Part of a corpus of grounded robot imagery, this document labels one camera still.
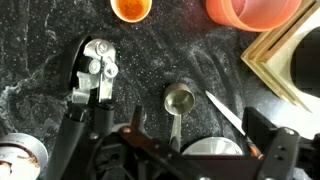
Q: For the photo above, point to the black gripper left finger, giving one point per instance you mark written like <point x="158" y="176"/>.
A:
<point x="140" y="157"/>

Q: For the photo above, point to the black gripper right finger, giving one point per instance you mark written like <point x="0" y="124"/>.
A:
<point x="284" y="149"/>

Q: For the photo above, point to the steel measuring cup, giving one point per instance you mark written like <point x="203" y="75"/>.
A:
<point x="178" y="101"/>

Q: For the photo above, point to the small orange cup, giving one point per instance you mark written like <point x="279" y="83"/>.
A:
<point x="131" y="11"/>

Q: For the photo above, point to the large orange cup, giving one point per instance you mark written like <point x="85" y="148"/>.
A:
<point x="252" y="15"/>

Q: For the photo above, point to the round steel lid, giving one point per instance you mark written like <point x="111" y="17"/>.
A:
<point x="213" y="146"/>

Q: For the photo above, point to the brown white canister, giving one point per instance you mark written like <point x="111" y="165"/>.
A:
<point x="22" y="157"/>

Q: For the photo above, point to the orange handled scissors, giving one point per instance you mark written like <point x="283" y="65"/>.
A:
<point x="236" y="122"/>

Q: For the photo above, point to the black handled can opener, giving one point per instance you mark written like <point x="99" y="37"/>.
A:
<point x="87" y="70"/>

